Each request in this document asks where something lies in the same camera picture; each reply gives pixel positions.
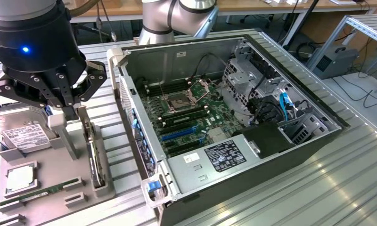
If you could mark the silver chipset heatsink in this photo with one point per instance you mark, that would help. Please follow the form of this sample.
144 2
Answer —
218 133

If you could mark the green motherboard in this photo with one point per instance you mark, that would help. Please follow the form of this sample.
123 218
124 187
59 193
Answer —
230 117

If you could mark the silver disk bay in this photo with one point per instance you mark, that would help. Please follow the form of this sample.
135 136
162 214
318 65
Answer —
304 127

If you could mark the black intrusion switch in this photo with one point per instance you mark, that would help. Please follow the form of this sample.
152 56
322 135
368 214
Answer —
132 91

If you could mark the black slanted pole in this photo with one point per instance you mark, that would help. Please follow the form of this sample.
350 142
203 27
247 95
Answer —
311 7

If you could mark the silver hard disk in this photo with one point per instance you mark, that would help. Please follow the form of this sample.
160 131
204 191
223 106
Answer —
22 131

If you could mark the silver drive cage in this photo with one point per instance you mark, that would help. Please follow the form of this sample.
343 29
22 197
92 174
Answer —
239 77

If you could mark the black RAM stick with label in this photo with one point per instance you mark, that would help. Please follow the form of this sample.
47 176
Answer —
179 119

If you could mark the green graphics card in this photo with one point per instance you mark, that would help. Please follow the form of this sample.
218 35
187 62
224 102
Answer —
94 153

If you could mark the blue case release latch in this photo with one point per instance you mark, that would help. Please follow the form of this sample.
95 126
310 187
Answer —
152 187

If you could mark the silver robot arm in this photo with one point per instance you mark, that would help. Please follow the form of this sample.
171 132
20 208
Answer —
163 14

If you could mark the CPU socket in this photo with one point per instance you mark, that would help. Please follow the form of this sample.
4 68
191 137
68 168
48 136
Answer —
179 102

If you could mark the aluminium frame slat table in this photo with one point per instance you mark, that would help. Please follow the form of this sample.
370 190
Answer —
364 26

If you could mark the wooden desk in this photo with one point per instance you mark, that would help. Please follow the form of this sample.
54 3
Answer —
255 8

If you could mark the green RAM stick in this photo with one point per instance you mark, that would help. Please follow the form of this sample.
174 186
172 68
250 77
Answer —
40 191

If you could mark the white box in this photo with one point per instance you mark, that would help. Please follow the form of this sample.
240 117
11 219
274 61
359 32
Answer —
268 1
299 2

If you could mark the grey parts rack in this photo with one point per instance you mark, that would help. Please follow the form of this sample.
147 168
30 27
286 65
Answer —
50 179

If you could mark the silver socket cover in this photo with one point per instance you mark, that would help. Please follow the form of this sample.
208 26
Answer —
202 86

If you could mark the black open PC case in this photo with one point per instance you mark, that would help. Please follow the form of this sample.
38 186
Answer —
270 179

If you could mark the blue expansion slot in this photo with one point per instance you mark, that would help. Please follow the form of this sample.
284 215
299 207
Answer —
179 134

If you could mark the black RAM slot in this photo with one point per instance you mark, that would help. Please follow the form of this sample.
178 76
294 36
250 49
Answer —
182 109
179 86
182 113
179 81

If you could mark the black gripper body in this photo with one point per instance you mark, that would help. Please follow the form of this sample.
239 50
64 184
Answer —
35 42

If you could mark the grey power supply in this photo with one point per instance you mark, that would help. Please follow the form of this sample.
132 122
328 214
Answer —
188 174

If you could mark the blue card retention latch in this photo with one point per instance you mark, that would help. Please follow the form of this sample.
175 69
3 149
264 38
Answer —
134 123

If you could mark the silver CPU chip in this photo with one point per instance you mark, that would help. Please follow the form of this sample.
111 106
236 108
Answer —
20 176

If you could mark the long black expansion slot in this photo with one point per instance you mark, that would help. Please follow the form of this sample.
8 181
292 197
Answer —
178 128
186 144
188 149

